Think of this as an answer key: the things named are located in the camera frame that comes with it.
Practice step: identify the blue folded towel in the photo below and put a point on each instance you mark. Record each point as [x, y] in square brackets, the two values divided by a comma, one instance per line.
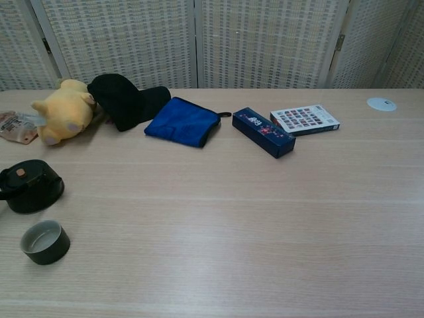
[179, 122]

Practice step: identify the small grey cup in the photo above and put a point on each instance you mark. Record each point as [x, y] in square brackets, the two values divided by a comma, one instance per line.
[49, 251]

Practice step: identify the yellow plush toy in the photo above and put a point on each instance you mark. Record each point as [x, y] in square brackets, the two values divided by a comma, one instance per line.
[66, 109]

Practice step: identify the white box with picture grid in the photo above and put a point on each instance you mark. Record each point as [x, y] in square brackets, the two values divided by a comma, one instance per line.
[304, 119]

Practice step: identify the black heart-shaped cushion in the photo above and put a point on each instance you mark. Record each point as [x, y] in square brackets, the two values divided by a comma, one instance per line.
[122, 102]

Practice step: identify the clear snack packet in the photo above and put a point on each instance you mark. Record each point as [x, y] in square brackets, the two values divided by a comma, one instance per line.
[13, 127]

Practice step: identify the dark blue long box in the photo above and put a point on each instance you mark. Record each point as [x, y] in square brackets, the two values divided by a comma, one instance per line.
[261, 132]

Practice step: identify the black teapot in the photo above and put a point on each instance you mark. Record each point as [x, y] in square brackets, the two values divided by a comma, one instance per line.
[33, 195]

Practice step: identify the woven folding screen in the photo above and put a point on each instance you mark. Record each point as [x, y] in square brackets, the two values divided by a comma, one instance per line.
[132, 43]

